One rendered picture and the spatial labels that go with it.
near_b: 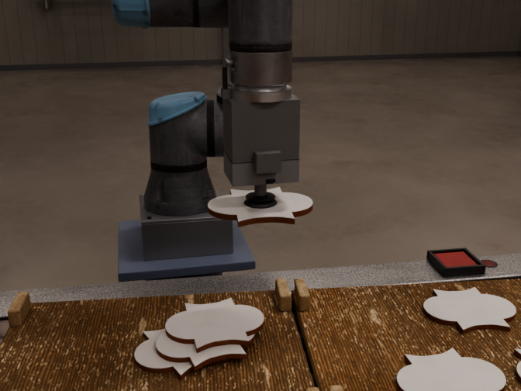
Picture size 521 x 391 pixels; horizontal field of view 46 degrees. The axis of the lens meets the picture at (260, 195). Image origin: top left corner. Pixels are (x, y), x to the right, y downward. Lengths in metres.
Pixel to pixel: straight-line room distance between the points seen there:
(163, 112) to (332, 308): 0.52
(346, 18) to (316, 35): 0.57
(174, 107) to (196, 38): 8.97
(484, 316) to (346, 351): 0.22
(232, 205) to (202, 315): 0.18
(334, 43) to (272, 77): 9.96
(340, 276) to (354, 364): 0.29
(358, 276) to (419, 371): 0.31
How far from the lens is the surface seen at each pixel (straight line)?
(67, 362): 0.86
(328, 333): 0.89
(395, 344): 0.88
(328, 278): 1.08
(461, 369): 0.84
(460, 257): 1.17
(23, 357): 0.89
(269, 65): 0.72
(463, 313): 0.96
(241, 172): 0.74
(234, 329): 0.85
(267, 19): 0.71
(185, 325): 0.86
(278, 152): 0.73
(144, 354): 0.84
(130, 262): 1.26
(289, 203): 0.79
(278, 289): 0.94
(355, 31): 10.77
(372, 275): 1.10
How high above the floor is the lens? 1.41
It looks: 20 degrees down
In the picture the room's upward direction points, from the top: straight up
